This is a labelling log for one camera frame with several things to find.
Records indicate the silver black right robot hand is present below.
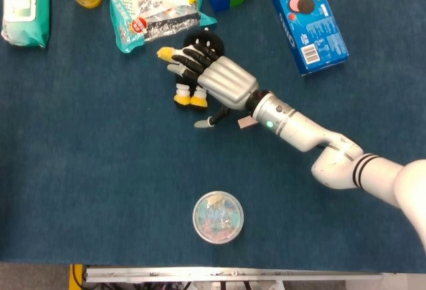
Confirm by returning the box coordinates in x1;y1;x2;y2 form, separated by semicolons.
166;44;260;129

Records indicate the black white penguin plush toy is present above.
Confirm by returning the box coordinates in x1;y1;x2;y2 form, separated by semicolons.
156;27;226;110

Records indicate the pink wedge eraser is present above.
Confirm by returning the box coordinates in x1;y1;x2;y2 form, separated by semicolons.
237;115;258;130

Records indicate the teal snack bag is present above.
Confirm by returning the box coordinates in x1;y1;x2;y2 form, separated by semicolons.
97;0;218;55

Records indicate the blue Oreo cookie box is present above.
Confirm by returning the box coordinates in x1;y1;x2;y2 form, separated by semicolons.
270;0;350;76

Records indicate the round clear-lid tin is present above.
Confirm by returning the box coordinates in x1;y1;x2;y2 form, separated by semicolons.
192;190;245;245

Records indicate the dark blue table cloth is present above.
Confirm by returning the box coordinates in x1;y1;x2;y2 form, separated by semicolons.
0;0;426;273

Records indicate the green wet wipes pack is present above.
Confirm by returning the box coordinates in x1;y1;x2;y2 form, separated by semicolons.
0;0;51;49

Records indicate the aluminium frame rail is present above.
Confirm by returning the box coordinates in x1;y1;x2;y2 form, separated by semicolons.
82;264;384;284

